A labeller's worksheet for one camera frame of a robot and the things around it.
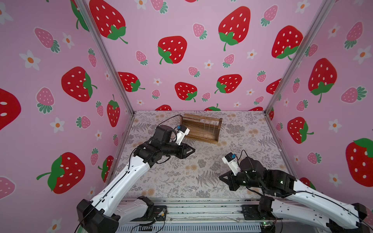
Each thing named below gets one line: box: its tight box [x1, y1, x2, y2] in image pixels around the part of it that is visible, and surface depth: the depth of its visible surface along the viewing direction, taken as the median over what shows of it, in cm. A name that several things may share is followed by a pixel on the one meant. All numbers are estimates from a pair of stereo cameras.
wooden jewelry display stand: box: [181, 113, 223, 144], surface depth 106 cm
